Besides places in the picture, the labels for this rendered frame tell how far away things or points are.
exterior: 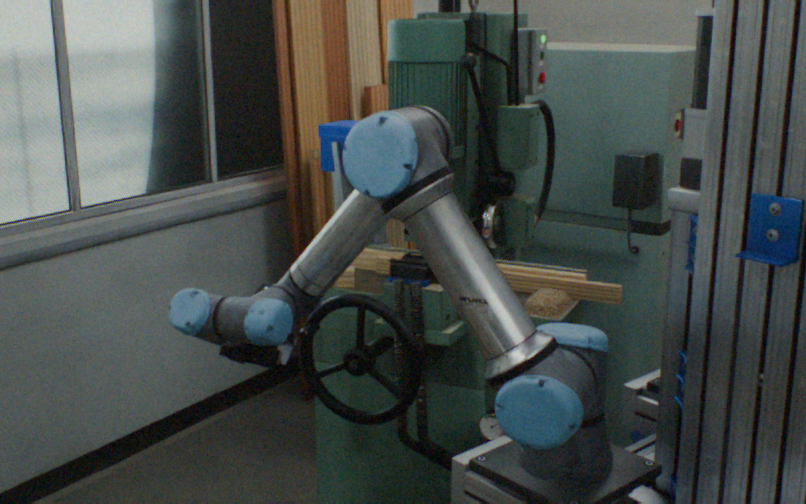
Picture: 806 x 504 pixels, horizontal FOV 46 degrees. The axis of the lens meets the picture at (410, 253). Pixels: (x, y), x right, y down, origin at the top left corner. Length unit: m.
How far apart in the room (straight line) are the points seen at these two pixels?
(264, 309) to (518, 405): 0.45
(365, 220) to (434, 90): 0.63
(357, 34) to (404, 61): 1.82
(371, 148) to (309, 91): 2.34
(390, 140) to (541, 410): 0.43
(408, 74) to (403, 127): 0.80
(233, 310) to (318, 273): 0.16
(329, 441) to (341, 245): 0.88
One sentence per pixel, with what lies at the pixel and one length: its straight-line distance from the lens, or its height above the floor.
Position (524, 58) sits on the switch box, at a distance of 2.39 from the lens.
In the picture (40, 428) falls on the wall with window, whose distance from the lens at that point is 3.23.
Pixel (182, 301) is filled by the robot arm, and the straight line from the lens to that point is 1.59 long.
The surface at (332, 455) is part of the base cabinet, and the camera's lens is 2.36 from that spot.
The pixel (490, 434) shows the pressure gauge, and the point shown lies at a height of 0.64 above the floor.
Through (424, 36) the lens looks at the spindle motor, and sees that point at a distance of 2.09.
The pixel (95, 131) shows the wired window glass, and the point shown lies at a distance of 3.26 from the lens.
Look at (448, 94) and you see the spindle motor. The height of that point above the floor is 1.34.
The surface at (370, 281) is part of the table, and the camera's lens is 2.25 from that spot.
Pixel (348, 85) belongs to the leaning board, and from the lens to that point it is 3.89.
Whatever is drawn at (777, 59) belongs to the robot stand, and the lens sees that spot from 1.40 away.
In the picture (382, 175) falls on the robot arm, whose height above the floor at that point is 1.31.
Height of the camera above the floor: 1.54
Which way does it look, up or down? 15 degrees down
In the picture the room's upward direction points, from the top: straight up
